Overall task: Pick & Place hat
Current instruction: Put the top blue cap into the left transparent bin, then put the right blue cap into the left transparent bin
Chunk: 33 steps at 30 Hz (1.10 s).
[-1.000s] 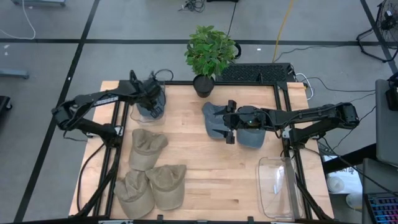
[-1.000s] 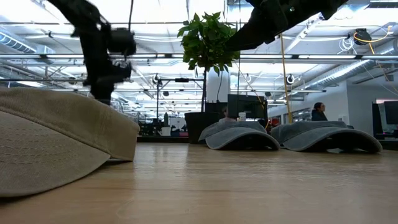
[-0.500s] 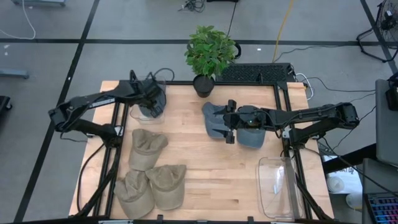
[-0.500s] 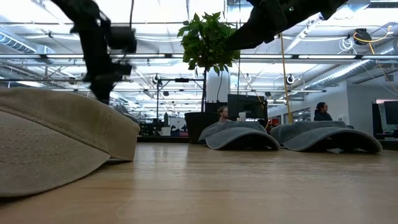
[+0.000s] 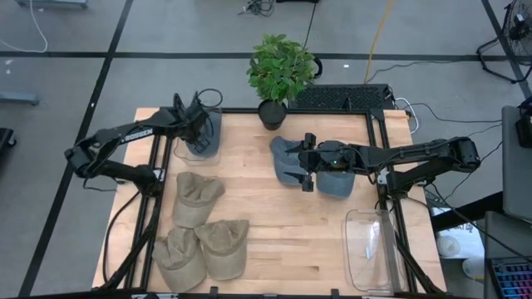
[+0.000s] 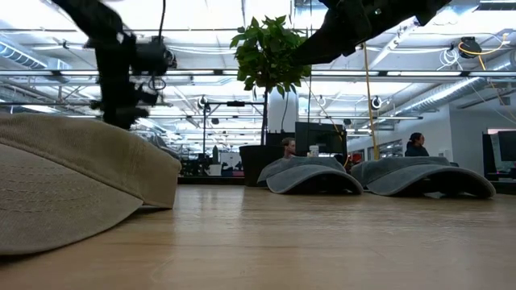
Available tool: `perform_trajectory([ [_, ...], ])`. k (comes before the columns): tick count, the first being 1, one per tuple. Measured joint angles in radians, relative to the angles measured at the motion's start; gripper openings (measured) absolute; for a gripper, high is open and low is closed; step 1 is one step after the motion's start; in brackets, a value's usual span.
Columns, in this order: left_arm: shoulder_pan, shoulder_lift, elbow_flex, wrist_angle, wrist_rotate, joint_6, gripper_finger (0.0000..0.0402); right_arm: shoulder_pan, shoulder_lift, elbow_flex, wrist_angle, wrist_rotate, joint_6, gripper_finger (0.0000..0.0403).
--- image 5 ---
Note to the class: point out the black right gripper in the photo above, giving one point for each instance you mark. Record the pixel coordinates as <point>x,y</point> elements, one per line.
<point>328,158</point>

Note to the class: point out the beige baseball cap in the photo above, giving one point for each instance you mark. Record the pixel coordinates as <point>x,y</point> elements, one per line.
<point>195,203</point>
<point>226,249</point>
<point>178,261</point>

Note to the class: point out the grey metal furniture base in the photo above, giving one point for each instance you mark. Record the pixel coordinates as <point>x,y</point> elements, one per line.
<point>54,3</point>

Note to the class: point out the white paper cup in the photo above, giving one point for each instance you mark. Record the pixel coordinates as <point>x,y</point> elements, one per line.
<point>474,269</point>

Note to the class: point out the black perforated equipment box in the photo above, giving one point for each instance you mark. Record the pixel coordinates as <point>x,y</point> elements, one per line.
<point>332,96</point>

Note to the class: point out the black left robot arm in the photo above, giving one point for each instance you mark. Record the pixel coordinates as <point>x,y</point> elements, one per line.
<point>166,120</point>

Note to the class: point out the grey metal furniture foot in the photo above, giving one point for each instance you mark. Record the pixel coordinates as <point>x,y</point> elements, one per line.
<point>18,99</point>

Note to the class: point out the grey baseball cap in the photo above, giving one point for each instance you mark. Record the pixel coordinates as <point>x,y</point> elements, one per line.
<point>214,137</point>
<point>334,184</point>
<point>280,160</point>

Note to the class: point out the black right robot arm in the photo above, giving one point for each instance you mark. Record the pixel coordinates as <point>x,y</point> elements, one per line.
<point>415,151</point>

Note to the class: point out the black floor fan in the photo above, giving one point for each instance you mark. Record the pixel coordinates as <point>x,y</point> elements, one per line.
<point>519,21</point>

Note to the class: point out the black desk device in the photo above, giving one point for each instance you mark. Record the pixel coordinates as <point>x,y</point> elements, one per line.
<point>524,128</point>

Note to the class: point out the green leafy plant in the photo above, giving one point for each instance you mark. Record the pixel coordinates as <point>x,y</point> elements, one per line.
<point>280,68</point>

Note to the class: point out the grey flat monitor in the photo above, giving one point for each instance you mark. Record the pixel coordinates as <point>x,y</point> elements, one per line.
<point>517,178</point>

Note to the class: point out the black plant pot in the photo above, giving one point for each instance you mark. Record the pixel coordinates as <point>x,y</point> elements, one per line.
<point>272,116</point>

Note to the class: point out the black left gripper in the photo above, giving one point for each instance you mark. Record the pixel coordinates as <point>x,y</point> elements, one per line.
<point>193,122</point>

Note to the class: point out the clear plastic bin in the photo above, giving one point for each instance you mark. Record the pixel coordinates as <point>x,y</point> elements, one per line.
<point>179,151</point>
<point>374,249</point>

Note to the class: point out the white cardboard box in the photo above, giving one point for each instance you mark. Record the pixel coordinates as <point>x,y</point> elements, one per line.
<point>461,241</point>

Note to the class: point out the black metal table frame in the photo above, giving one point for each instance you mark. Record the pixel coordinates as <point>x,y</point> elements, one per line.
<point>241,111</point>

